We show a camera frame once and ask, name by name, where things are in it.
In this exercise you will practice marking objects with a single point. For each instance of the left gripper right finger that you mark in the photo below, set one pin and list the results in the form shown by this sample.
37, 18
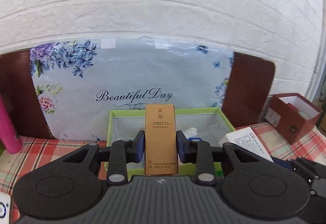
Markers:
199, 153

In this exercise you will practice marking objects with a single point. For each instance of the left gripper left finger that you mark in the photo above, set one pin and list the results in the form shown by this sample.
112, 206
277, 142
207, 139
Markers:
122, 153

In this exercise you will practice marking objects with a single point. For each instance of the golden brown cosmetic box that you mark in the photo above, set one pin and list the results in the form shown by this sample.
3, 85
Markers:
160, 140

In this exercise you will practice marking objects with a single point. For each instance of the white orange long box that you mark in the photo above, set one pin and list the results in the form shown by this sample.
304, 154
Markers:
247, 139

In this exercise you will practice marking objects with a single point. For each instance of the white and pink glove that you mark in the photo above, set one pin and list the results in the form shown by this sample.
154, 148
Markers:
190, 133

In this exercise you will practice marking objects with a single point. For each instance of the light green storage box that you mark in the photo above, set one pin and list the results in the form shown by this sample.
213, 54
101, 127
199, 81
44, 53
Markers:
211, 124

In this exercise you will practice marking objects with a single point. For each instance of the brown cardboard box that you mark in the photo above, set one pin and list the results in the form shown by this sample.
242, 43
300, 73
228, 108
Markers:
292, 115

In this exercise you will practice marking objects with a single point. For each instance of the floral Beautiful Day pillow bag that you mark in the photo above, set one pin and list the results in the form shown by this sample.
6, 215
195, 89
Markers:
77, 83

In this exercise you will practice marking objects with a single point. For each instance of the plaid bed sheet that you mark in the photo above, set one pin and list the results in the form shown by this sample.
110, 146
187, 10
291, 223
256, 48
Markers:
37, 152

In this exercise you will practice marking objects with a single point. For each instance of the pink thermos bottle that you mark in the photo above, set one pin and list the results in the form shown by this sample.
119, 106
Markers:
9, 137

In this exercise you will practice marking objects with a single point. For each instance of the white phone device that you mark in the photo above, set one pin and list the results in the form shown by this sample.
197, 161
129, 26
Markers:
5, 208

